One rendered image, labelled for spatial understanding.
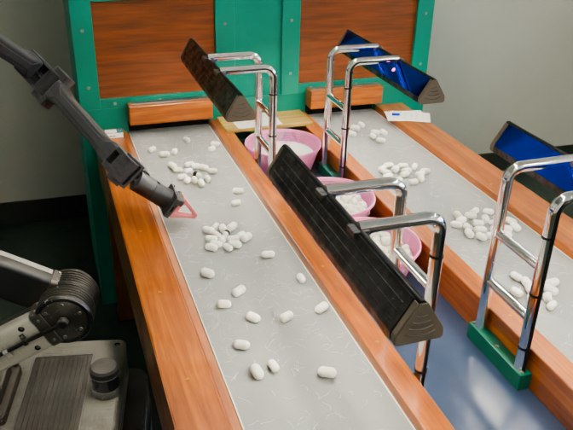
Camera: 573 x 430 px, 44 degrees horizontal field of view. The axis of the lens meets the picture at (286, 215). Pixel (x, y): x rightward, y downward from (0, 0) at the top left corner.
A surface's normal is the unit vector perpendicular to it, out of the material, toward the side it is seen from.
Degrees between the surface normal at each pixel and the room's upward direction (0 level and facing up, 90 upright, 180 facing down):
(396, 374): 0
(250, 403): 0
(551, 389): 90
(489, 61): 90
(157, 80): 90
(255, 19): 90
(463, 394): 0
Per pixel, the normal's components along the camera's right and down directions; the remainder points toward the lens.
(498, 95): 0.28, 0.45
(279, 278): 0.02, -0.89
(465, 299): -0.95, 0.13
